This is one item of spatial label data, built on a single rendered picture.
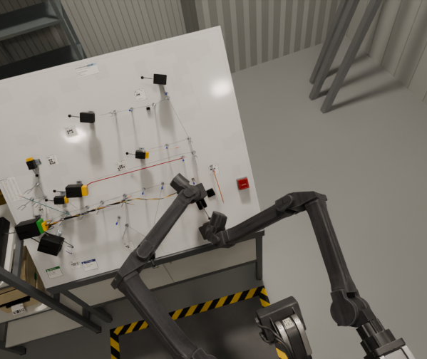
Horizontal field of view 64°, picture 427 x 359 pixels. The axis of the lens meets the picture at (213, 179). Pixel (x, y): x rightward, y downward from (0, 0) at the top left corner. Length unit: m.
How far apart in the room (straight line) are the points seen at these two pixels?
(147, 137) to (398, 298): 2.02
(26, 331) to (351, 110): 3.34
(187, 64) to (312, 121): 2.16
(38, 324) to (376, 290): 2.33
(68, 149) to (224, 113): 0.75
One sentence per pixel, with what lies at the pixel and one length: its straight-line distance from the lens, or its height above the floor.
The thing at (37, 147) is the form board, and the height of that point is 1.44.
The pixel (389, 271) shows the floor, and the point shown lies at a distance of 2.84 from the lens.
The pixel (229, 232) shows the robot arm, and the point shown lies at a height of 1.27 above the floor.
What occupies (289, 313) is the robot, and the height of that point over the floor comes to 1.72.
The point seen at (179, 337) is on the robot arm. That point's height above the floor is 1.49.
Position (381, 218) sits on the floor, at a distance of 3.03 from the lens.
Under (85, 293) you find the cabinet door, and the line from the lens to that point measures 2.22.
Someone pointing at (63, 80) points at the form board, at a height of 1.64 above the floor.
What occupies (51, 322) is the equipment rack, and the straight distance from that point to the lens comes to 2.71.
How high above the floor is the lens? 2.51
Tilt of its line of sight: 54 degrees down
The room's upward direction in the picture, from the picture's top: 12 degrees counter-clockwise
